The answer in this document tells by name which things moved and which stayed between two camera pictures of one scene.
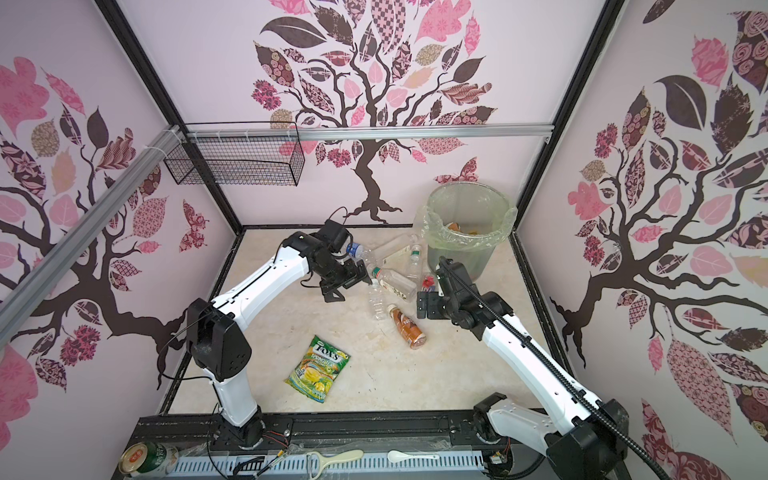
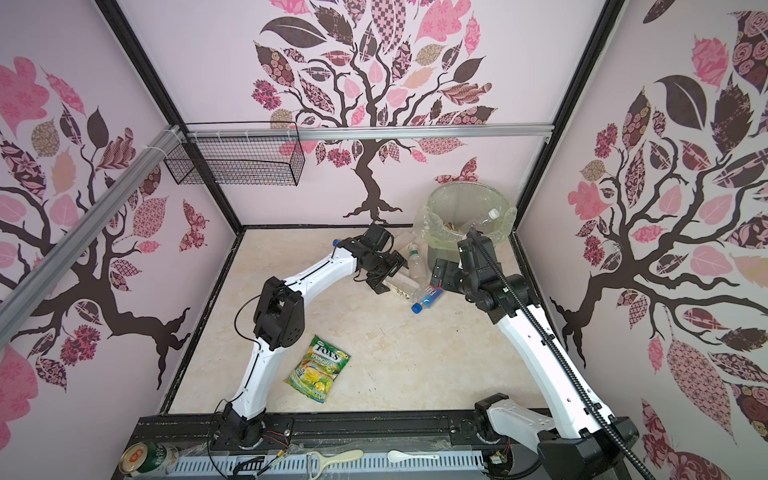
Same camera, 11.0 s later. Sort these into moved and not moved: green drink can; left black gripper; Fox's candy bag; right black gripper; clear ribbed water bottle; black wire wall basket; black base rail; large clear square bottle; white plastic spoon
Moved: clear ribbed water bottle; right black gripper; left black gripper
Not moved: large clear square bottle; green drink can; black wire wall basket; white plastic spoon; Fox's candy bag; black base rail
